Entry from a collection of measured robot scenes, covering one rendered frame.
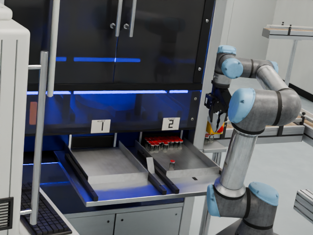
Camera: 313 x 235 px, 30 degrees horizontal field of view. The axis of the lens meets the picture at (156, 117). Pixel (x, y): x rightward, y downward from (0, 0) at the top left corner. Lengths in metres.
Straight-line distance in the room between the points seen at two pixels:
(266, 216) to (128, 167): 0.66
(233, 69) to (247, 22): 6.10
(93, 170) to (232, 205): 0.63
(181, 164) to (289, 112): 0.82
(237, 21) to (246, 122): 6.37
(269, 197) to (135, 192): 0.53
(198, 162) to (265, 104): 0.83
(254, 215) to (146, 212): 0.79
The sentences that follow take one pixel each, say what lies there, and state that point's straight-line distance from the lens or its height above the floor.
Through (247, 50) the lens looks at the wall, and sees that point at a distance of 8.46.
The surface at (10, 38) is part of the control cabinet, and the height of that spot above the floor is 1.52.
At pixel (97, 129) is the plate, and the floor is 1.00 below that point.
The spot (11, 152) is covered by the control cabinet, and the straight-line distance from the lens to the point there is 1.88.
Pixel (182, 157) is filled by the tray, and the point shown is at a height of 0.88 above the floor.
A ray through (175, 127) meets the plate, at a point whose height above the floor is 1.00.
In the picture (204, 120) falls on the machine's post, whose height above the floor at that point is 1.03.
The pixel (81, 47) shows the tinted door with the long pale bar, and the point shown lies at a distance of 2.42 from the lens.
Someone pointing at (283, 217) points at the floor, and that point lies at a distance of 4.32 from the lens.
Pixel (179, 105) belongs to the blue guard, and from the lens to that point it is 2.66.
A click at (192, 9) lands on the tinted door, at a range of 2.57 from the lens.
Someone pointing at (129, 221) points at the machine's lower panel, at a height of 0.53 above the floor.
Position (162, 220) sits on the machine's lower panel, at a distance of 2.90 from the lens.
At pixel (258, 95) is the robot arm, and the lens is 1.90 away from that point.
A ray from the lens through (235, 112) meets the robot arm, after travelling 1.90.
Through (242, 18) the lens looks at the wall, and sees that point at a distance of 8.29.
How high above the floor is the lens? 1.92
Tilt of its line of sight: 19 degrees down
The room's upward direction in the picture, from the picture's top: 8 degrees clockwise
